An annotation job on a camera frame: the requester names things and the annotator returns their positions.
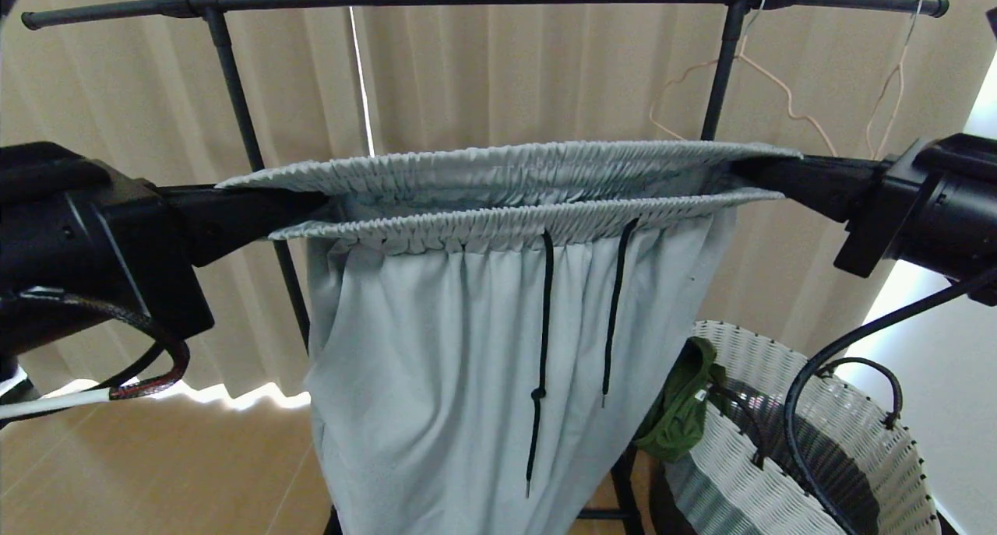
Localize black cable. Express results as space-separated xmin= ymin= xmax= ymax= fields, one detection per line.
xmin=783 ymin=266 xmax=997 ymax=535

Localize pink clothes hanger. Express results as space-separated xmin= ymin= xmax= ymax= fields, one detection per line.
xmin=649 ymin=5 xmax=838 ymax=158
xmin=866 ymin=9 xmax=924 ymax=160

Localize white laundry basket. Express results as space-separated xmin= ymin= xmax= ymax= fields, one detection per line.
xmin=662 ymin=321 xmax=943 ymax=535

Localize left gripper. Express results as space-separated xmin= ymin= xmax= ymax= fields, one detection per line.
xmin=0 ymin=140 xmax=217 ymax=343

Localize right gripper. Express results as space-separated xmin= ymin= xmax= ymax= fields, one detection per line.
xmin=833 ymin=132 xmax=997 ymax=306

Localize beige curtain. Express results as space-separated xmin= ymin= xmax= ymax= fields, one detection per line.
xmin=0 ymin=0 xmax=997 ymax=411

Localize green garment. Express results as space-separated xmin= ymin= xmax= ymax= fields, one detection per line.
xmin=632 ymin=336 xmax=729 ymax=464

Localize pale grey shorts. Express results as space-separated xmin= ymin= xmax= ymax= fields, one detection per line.
xmin=214 ymin=139 xmax=803 ymax=535

